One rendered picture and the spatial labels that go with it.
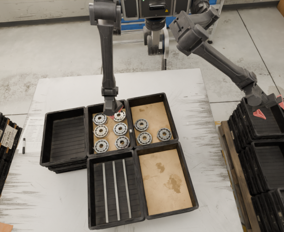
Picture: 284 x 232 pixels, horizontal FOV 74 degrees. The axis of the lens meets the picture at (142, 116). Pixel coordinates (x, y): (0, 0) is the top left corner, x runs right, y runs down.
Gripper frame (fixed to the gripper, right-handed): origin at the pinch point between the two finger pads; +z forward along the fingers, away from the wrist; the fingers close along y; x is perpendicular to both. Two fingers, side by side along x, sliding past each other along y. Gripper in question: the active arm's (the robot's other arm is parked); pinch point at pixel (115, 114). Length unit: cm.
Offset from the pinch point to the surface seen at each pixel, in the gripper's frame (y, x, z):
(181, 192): -11, -56, 25
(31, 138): -43, 64, 36
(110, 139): -9.3, 2.9, 23.5
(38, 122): -29, 71, 35
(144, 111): 24.1, -3.8, 23.3
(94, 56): 105, 158, 102
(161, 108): 32.7, -13.0, 23.5
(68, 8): 154, 258, 75
